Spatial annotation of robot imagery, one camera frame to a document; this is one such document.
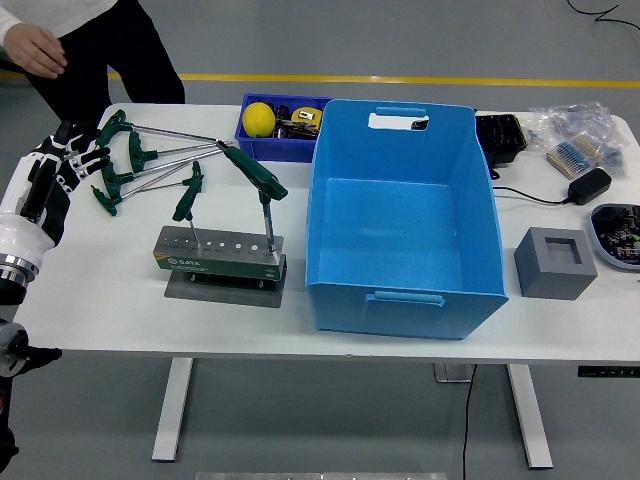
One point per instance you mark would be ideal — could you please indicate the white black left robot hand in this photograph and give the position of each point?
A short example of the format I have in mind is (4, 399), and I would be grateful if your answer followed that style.
(20, 235)

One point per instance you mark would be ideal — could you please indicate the person's right hand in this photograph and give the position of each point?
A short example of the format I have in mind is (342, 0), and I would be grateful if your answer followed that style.
(35, 50)

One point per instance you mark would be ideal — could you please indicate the grey green hex key stand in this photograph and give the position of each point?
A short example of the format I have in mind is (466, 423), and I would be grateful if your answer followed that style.
(215, 265)

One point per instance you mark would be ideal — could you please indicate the large light blue box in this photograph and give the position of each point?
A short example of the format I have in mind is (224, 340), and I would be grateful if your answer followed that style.
(400, 225)

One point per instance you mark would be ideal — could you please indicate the person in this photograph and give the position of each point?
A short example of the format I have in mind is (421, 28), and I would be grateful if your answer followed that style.
(140, 65)

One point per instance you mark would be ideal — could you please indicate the white table leg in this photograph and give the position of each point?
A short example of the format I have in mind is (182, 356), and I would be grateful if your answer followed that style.
(530, 415)
(172, 410)

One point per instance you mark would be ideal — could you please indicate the yellow ball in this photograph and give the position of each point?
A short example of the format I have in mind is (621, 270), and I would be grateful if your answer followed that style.
(259, 120)

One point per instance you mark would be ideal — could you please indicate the small dark blue bin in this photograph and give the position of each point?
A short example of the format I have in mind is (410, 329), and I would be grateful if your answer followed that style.
(275, 150)

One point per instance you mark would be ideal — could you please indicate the dark brown small parts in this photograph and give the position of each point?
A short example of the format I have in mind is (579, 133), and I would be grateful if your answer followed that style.
(287, 131)

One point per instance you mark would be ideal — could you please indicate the yellow tape measure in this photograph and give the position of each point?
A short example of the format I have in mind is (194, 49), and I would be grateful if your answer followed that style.
(305, 116)

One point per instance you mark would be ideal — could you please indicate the small black object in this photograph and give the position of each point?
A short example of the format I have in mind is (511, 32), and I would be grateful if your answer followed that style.
(421, 126)

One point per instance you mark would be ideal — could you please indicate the black plastic tray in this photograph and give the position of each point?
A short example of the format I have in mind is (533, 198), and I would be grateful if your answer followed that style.
(500, 135)

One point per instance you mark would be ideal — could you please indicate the grey hollow cube block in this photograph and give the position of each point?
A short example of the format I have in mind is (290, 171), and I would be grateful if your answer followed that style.
(550, 280)

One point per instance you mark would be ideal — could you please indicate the clear plastic parts bag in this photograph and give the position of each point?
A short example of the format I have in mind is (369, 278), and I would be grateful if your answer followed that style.
(570, 120)

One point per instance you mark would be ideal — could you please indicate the clear bag of resistor strips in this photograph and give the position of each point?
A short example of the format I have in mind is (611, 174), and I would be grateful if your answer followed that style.
(565, 157)

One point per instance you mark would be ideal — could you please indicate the black power adapter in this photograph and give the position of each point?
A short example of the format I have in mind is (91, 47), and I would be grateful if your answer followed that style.
(590, 186)

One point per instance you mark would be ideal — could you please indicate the grey blue oval tray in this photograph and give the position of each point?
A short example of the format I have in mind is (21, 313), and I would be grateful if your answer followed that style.
(595, 232)

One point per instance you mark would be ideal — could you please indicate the pile of circuit boards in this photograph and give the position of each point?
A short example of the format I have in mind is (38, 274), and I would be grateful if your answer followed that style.
(622, 240)

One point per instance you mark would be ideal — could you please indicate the black table control panel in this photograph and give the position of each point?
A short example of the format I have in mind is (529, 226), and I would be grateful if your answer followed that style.
(607, 372)

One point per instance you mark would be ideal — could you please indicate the grey metal floor bracket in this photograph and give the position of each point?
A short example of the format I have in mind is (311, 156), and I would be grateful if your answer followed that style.
(450, 372)

